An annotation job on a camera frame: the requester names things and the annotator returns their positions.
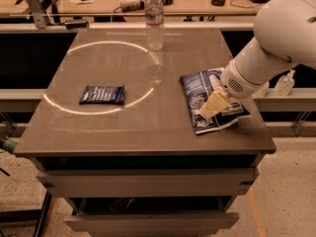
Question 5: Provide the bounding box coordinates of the white power strip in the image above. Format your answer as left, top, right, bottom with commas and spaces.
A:
119, 0, 174, 12

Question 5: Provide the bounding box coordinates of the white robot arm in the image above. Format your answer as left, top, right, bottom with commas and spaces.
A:
200, 0, 316, 119

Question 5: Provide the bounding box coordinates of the clear plastic water bottle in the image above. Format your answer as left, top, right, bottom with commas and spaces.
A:
144, 0, 164, 50

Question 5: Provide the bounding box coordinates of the large blue chip bag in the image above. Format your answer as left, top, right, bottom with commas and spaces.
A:
180, 67, 250, 134

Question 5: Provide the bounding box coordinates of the yellow foam padded gripper finger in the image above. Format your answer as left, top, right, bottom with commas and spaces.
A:
200, 90, 231, 119
209, 75, 222, 91

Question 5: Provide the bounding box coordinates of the small dark blue snack packet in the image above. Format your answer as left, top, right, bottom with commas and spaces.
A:
79, 86, 124, 105

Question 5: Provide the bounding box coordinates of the green capped tube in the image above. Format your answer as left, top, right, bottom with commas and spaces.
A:
0, 138, 17, 153

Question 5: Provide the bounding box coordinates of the clear hand sanitizer bottle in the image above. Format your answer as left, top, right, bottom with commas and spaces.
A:
274, 69, 295, 96

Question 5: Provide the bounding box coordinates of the left metal bracket post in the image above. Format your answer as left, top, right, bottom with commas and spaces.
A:
25, 0, 49, 29

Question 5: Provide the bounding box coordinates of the upper grey cabinet drawer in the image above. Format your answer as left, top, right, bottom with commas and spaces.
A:
38, 168, 259, 198

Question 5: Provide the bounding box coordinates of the lower grey cabinet drawer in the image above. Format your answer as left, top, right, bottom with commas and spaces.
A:
64, 211, 239, 236

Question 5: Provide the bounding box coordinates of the grey cabinet drawer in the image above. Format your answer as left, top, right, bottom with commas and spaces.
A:
38, 168, 259, 198
64, 211, 239, 236

